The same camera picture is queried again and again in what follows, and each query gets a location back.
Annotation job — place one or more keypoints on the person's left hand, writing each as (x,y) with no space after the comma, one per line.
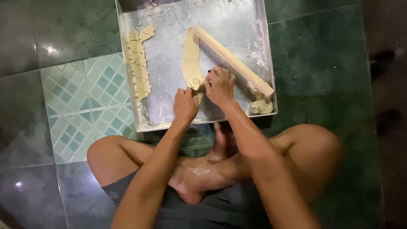
(185,106)

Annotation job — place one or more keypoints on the person's right hand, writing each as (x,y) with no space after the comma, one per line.
(220,87)

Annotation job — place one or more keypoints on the person's right fingers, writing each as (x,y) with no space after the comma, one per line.
(216,74)

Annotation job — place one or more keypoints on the dough sheet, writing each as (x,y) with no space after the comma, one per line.
(190,63)

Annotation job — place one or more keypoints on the wooden rolling pin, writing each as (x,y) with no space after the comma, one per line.
(233,60)

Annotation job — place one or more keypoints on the large metal baking tray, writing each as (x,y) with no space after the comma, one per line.
(194,60)

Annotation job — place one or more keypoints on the lump of dough scraps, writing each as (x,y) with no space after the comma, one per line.
(261,103)

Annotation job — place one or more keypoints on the row of cut dough pieces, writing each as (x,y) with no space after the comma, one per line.
(140,63)

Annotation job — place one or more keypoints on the person's legs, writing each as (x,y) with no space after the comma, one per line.
(222,165)

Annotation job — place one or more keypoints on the person's dark shorts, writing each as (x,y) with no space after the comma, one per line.
(216,210)

